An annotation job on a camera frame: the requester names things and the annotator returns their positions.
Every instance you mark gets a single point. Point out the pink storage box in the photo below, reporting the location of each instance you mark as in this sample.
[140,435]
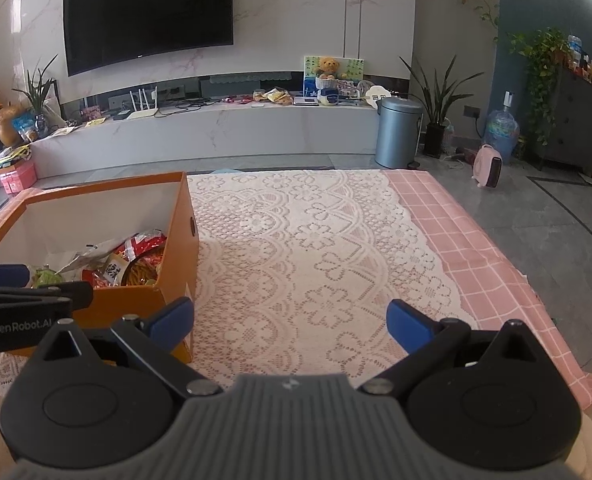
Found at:
[18,177]

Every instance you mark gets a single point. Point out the dark grey cabinet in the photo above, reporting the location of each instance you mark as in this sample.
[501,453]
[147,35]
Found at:
[575,120]

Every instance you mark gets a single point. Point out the trailing green plant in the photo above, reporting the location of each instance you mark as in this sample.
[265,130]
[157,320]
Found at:
[543,55]

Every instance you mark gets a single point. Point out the white scale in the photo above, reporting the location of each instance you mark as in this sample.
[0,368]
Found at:
[306,101]

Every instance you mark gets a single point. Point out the pink checked tablecloth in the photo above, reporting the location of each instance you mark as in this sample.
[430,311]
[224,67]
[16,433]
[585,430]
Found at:
[475,260]

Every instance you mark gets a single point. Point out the white router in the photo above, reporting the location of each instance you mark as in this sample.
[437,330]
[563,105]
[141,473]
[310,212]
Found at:
[143,114]

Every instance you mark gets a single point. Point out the white marble TV console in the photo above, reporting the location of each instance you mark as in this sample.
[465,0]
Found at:
[226,135]

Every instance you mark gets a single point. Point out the grey-blue trash can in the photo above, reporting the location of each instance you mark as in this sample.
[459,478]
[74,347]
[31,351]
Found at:
[398,135]

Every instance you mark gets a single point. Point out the dark foil snack packet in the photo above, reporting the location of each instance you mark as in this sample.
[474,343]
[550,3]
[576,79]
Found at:
[81,260]

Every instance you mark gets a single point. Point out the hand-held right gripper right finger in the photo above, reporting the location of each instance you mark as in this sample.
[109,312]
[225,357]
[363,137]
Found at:
[408,325]

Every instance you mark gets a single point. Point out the orange cardboard box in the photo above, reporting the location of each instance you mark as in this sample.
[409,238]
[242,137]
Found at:
[178,240]

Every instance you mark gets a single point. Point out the long-leaf potted plant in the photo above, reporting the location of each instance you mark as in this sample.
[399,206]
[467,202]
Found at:
[434,140]

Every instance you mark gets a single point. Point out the yellow snack packets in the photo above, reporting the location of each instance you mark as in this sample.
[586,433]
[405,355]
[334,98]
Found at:
[276,96]

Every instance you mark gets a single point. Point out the pink space heater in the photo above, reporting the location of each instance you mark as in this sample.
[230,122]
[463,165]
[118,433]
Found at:
[484,165]

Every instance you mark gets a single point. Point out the wall socket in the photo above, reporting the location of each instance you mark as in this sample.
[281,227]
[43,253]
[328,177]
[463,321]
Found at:
[470,111]

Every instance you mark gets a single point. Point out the blue water jug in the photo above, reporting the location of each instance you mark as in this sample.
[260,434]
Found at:
[500,132]

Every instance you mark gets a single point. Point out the black television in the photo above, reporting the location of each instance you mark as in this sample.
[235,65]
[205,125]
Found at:
[146,20]

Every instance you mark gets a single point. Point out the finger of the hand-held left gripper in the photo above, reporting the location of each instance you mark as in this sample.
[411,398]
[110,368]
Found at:
[51,294]
[1,275]

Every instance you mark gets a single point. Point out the red label braised snack packet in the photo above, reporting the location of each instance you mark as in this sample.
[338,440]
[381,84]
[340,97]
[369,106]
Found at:
[110,272]

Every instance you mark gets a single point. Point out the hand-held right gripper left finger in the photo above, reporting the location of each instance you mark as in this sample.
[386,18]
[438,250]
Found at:
[173,322]

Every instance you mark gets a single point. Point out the small black box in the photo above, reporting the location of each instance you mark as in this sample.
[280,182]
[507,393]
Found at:
[121,115]

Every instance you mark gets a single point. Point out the row of bottles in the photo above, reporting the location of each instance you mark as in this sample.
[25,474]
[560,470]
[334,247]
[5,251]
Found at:
[588,62]

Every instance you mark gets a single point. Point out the red crinkled snack bag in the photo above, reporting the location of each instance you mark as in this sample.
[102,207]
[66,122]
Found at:
[146,245]

